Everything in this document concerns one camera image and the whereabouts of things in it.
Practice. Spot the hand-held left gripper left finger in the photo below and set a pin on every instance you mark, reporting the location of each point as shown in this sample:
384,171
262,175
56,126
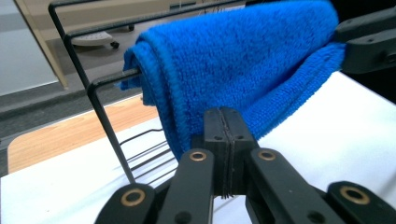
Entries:
190,186

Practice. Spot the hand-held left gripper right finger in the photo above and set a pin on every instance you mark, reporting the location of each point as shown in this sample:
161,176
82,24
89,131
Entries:
274,186

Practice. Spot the white chair base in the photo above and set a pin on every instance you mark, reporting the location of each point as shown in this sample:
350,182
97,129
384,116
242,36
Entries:
93,39

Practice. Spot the white cabinet panel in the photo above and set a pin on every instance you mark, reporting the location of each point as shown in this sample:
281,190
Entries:
18,46

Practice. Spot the blue towel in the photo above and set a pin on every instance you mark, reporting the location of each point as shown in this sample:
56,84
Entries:
233,62

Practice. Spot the white table cover board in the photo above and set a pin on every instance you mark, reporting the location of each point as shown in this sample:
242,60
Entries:
342,124

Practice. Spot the wooden desk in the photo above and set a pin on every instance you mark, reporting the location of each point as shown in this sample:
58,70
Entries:
40,31

